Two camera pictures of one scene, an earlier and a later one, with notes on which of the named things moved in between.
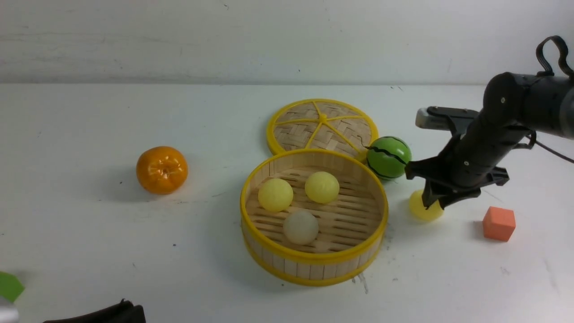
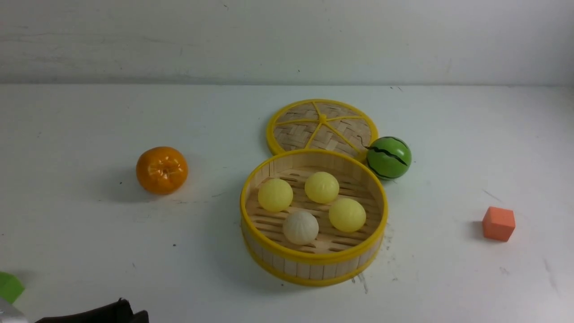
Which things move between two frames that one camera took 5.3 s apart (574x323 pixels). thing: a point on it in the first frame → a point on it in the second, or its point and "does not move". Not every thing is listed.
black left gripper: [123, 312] does not move
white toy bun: [301, 228] does not move
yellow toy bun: [432, 211] → [347, 215]
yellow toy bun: [322, 187] does not move
